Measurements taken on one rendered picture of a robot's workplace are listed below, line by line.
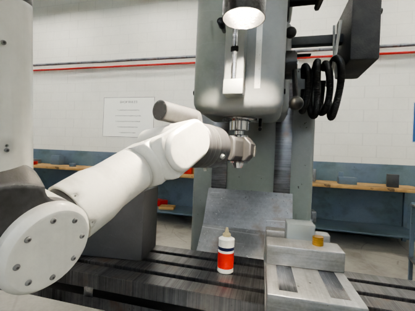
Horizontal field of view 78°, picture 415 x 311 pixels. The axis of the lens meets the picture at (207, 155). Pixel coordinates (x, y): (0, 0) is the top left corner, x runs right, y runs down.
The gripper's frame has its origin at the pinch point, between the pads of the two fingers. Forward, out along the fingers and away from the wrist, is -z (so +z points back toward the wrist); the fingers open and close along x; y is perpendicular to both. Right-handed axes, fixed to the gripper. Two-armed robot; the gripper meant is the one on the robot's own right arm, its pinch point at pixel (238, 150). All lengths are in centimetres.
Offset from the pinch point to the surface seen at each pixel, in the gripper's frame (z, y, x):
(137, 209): 10.9, 17.0, 23.4
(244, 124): 1.2, -6.1, -2.1
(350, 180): -375, 24, 19
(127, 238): 11.9, 24.9, 25.5
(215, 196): -28.2, 17.2, 24.6
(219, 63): 10.0, -18.2, 0.2
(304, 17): -407, -256, 106
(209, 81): 10.7, -14.3, 2.2
